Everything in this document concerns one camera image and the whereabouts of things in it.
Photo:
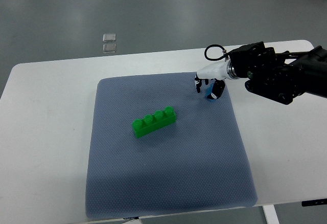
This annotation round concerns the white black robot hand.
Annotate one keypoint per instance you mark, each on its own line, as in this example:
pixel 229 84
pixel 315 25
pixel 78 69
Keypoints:
pixel 217 71

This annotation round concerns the blue toy block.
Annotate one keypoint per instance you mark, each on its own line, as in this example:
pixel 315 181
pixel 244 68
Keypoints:
pixel 209 92

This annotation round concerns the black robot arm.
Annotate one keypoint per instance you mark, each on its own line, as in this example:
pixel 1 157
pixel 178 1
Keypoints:
pixel 276 76

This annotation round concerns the green four-stud toy block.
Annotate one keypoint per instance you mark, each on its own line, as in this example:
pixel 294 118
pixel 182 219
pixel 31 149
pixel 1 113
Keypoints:
pixel 153 122

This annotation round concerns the grey-blue textured mat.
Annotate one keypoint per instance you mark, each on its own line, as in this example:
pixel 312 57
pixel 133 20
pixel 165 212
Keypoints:
pixel 197 163

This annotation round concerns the upper metal floor plate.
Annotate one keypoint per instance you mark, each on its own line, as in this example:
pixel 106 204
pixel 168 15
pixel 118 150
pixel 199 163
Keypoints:
pixel 109 37

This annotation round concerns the metal floor plate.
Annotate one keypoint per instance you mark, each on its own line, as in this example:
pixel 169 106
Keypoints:
pixel 109 48
pixel 109 37

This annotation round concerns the lower metal floor plate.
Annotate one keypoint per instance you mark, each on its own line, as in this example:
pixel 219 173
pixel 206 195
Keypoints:
pixel 109 48

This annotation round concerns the white table leg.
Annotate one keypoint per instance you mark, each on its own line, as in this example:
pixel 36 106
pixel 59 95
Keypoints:
pixel 270 214

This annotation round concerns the black table control panel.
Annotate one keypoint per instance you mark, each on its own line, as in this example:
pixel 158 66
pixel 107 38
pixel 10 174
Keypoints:
pixel 317 202

